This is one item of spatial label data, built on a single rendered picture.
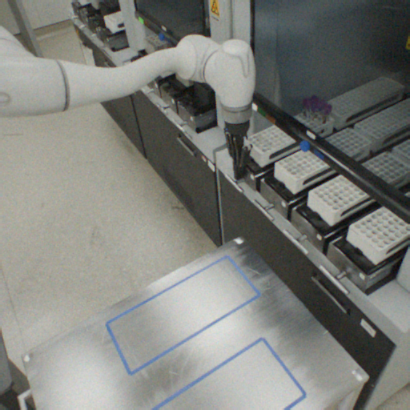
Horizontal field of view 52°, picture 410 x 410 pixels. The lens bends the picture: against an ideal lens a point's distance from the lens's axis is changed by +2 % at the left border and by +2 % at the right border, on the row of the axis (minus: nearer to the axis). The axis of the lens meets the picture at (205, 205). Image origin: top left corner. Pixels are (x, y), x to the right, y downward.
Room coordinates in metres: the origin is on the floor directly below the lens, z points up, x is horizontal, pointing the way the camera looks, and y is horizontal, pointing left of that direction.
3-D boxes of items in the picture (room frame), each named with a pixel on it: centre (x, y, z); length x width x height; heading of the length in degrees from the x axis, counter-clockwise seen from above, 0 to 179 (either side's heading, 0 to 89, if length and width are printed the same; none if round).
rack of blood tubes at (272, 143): (1.10, -0.30, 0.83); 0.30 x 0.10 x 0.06; 116
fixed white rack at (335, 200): (0.83, -0.44, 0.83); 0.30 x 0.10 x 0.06; 116
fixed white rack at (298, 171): (0.96, -0.38, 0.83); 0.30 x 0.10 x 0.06; 116
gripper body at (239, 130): (1.01, -0.12, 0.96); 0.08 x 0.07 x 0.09; 26
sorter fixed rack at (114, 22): (2.24, 0.24, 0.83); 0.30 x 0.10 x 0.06; 116
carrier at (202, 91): (1.42, -0.04, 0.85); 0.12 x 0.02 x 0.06; 26
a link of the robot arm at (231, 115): (1.01, -0.12, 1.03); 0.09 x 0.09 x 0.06
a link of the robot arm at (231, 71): (1.02, -0.11, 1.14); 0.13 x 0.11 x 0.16; 30
